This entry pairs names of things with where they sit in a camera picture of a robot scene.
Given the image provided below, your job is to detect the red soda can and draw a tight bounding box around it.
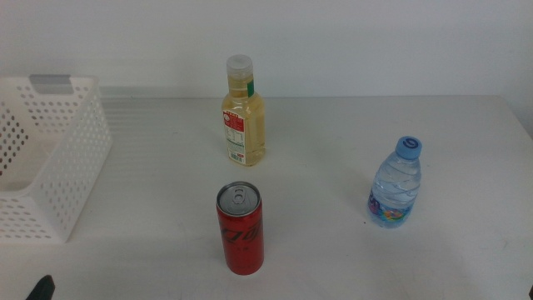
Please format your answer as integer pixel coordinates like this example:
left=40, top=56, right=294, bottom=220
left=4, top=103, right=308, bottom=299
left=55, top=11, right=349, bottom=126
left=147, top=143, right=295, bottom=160
left=215, top=180, right=265, bottom=276

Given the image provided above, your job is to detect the yellow tea bottle red label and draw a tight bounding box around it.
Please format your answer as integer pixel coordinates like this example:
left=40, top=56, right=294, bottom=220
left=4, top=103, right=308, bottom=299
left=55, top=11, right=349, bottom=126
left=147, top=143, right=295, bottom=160
left=220, top=53, right=267, bottom=167

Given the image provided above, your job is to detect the small water bottle blue cap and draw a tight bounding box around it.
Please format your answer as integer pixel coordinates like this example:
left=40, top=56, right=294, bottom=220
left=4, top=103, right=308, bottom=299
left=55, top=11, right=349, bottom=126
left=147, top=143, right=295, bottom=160
left=366, top=135, right=423, bottom=229

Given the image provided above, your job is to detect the white perforated plastic basket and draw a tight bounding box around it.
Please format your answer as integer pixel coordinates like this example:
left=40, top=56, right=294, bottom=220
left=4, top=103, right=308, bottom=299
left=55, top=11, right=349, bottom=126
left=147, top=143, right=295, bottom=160
left=0, top=73, right=113, bottom=245

